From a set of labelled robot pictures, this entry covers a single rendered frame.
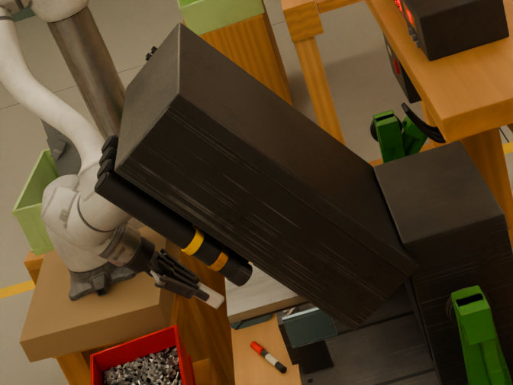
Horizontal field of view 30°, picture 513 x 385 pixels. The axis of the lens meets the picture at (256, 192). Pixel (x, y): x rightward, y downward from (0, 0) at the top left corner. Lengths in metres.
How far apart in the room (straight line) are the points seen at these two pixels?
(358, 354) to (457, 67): 0.73
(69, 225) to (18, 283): 2.73
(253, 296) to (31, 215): 1.30
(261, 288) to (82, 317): 0.68
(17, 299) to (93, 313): 2.21
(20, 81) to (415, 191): 0.87
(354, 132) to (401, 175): 3.05
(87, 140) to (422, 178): 0.66
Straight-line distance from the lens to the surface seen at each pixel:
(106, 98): 2.28
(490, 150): 2.16
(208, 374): 2.25
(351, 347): 2.01
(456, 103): 1.38
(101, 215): 1.91
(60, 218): 2.00
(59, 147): 3.16
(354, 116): 5.06
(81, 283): 2.48
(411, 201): 1.76
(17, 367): 4.14
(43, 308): 2.51
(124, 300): 2.38
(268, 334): 2.12
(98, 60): 2.25
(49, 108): 2.02
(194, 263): 2.94
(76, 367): 2.54
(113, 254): 2.04
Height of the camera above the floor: 2.14
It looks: 28 degrees down
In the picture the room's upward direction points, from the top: 19 degrees counter-clockwise
